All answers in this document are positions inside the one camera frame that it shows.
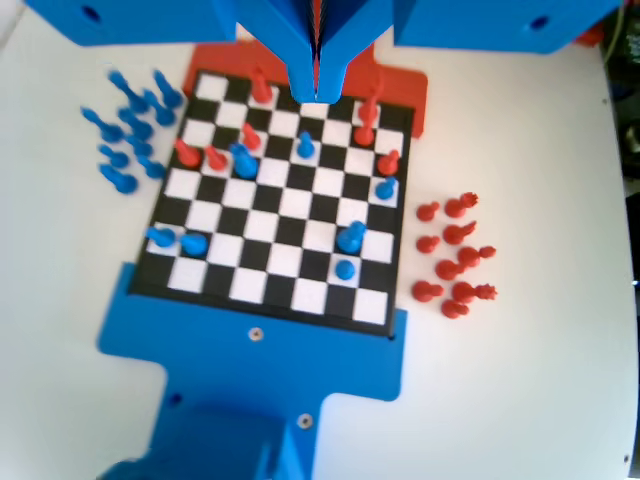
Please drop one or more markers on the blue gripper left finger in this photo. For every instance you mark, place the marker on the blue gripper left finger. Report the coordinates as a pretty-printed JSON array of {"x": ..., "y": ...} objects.
[{"x": 270, "y": 25}]

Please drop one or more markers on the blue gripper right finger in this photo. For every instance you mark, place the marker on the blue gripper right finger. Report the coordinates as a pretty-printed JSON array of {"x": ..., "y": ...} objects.
[{"x": 360, "y": 25}]

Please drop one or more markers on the blue tall piece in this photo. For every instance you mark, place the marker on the blue tall piece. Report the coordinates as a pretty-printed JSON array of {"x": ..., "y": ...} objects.
[{"x": 349, "y": 239}]

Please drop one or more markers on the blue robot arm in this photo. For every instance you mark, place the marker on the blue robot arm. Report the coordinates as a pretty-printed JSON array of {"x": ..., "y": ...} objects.
[{"x": 210, "y": 445}]

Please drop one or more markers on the red chess rook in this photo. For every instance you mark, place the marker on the red chess rook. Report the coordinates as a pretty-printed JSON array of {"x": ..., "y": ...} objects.
[
  {"x": 457, "y": 206},
  {"x": 260, "y": 90}
]

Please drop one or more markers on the red tall piece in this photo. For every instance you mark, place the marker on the red tall piece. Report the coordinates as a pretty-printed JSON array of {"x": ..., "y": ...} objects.
[{"x": 369, "y": 107}]

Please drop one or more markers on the red chess pawn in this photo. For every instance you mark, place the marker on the red chess pawn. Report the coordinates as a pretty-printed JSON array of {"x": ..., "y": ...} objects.
[
  {"x": 452, "y": 309},
  {"x": 387, "y": 163},
  {"x": 216, "y": 160},
  {"x": 363, "y": 135},
  {"x": 426, "y": 212},
  {"x": 187, "y": 155},
  {"x": 251, "y": 136},
  {"x": 426, "y": 244}
]

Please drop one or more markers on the blue chess rook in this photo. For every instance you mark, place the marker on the blue chess rook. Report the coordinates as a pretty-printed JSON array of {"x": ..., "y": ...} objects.
[
  {"x": 244, "y": 162},
  {"x": 135, "y": 122}
]

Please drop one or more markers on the blue chess bishop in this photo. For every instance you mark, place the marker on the blue chess bishop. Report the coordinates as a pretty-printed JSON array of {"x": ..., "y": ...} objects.
[
  {"x": 103, "y": 125},
  {"x": 160, "y": 112}
]

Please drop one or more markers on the blue chess queen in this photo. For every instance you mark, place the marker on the blue chess queen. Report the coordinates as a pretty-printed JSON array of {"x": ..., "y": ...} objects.
[{"x": 122, "y": 86}]

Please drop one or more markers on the black and white chessboard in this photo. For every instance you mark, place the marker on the black and white chessboard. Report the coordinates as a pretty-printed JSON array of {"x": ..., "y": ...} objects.
[{"x": 280, "y": 225}]

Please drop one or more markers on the dark side desk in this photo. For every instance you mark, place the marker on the dark side desk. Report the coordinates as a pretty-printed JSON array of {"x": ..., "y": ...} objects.
[{"x": 625, "y": 150}]

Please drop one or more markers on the blue arm base plate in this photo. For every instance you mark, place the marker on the blue arm base plate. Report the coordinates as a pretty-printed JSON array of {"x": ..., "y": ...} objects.
[{"x": 240, "y": 365}]

